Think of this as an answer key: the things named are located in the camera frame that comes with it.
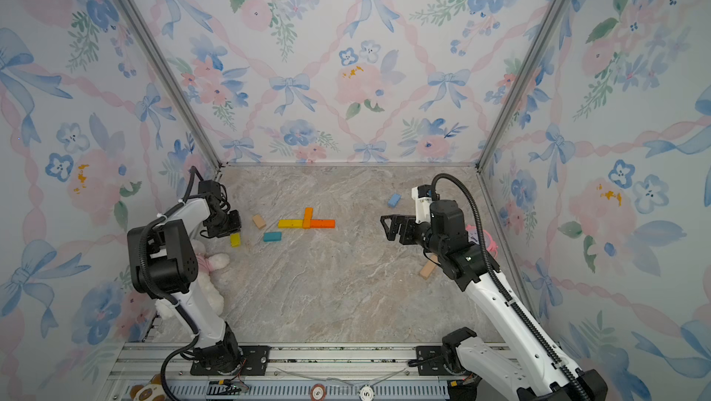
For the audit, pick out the red-orange long block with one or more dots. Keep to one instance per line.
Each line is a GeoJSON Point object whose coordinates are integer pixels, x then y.
{"type": "Point", "coordinates": [322, 224]}

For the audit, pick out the aluminium corner post right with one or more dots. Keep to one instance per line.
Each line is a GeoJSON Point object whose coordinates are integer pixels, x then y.
{"type": "Point", "coordinates": [539, 45]}

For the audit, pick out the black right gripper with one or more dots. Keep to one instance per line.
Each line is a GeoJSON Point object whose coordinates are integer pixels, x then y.
{"type": "Point", "coordinates": [399, 220]}

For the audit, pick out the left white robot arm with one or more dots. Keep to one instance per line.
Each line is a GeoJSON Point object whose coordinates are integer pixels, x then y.
{"type": "Point", "coordinates": [164, 266]}

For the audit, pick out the beige short block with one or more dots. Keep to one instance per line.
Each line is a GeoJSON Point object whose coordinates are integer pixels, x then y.
{"type": "Point", "coordinates": [260, 223]}

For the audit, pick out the aluminium corner post left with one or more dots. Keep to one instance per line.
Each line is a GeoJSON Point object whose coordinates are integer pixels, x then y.
{"type": "Point", "coordinates": [161, 68]}

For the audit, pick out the amber orange long block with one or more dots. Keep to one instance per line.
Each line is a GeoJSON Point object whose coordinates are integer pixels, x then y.
{"type": "Point", "coordinates": [307, 221]}

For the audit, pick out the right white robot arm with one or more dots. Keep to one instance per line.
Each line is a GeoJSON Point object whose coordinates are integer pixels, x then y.
{"type": "Point", "coordinates": [447, 223]}

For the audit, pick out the lime yellow long block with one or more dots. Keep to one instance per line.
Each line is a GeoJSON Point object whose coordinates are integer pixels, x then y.
{"type": "Point", "coordinates": [235, 240]}

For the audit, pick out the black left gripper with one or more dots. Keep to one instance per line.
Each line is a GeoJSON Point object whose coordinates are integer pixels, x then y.
{"type": "Point", "coordinates": [236, 226]}

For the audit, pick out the small plush animal toy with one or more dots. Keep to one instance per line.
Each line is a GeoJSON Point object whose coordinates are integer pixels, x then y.
{"type": "Point", "coordinates": [152, 391]}

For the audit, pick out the beige long block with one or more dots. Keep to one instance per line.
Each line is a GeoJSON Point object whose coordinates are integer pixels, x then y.
{"type": "Point", "coordinates": [429, 268]}

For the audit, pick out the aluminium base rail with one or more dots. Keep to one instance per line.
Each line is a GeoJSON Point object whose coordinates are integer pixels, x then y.
{"type": "Point", "coordinates": [333, 372]}

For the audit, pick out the aluminium corner post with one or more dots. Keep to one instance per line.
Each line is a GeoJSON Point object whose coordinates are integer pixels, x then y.
{"type": "Point", "coordinates": [539, 45]}
{"type": "Point", "coordinates": [161, 68]}

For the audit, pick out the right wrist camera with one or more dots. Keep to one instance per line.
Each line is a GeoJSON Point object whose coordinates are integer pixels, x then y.
{"type": "Point", "coordinates": [423, 197]}

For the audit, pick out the teal short block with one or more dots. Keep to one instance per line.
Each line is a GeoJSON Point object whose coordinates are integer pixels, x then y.
{"type": "Point", "coordinates": [272, 237]}

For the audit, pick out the white plush toy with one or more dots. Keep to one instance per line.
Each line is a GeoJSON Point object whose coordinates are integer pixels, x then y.
{"type": "Point", "coordinates": [208, 264]}

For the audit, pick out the light blue short block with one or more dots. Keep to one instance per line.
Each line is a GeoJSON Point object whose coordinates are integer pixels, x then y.
{"type": "Point", "coordinates": [394, 200]}

